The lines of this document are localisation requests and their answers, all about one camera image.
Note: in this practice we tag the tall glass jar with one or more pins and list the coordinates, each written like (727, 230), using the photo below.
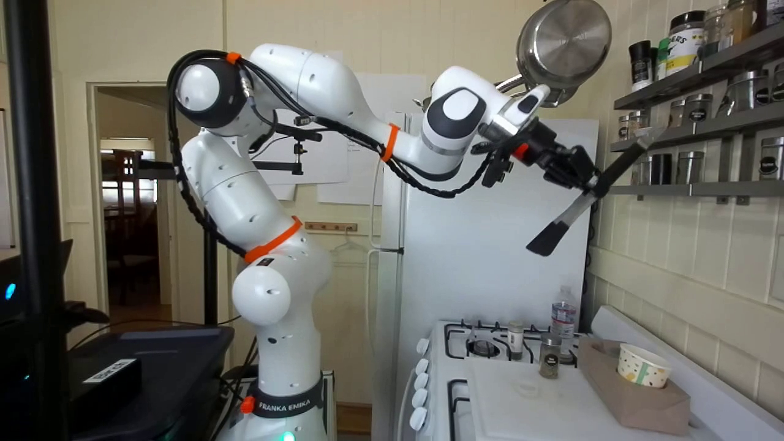
(715, 27)

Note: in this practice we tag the black pole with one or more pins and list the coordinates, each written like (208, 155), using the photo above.
(37, 214)

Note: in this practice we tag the stove burner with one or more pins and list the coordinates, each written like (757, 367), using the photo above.
(456, 407)
(484, 348)

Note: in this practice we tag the dark jar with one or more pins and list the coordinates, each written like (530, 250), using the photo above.
(772, 12)

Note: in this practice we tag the camera on mount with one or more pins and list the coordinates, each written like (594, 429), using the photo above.
(299, 147)

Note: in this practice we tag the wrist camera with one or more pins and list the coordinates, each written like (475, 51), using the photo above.
(497, 168)

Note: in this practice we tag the glass shaker silver lid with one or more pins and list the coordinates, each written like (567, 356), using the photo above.
(516, 342)

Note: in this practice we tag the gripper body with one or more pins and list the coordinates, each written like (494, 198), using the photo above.
(542, 153)

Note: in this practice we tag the black box white label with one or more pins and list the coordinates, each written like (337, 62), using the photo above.
(107, 380)

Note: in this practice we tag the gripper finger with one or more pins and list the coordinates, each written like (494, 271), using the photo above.
(583, 162)
(566, 179)

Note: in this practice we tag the patterned paper cup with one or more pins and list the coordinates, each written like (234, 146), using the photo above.
(642, 367)

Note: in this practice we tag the stove knob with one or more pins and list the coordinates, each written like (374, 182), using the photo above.
(418, 419)
(420, 382)
(419, 399)
(421, 366)
(423, 346)

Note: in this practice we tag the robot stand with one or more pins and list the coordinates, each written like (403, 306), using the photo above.
(171, 367)

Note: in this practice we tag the small glass spice jar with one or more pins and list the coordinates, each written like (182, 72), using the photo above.
(623, 127)
(637, 122)

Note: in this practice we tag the grey wall shelf rack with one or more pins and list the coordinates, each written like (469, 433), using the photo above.
(723, 125)

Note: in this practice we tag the large silver spice tin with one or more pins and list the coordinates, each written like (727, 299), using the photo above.
(747, 92)

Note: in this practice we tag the glass spice jar black lid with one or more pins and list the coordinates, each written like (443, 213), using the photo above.
(550, 358)

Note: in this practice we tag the black computer blue light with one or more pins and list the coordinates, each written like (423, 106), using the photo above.
(9, 343)

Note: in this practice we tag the white cutting board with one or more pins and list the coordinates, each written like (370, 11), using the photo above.
(533, 407)

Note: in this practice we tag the black tin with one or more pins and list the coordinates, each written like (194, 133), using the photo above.
(661, 169)

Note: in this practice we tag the glass jar brown contents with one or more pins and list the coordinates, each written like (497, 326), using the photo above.
(740, 21)

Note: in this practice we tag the white refrigerator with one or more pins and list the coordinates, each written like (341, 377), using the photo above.
(478, 257)

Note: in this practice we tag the stainless steel pot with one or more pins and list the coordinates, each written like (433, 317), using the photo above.
(563, 43)

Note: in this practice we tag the brown cardboard box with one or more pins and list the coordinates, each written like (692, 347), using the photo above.
(637, 404)

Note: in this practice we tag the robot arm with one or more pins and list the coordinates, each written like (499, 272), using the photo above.
(269, 184)

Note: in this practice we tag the white canister black lid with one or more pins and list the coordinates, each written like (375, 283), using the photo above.
(683, 46)

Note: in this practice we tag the wooden hook rail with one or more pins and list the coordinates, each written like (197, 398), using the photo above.
(331, 226)

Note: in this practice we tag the white gas stove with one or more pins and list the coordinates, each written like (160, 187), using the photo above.
(704, 392)

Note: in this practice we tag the clear plastic water bottle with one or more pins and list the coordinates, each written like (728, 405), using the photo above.
(563, 315)

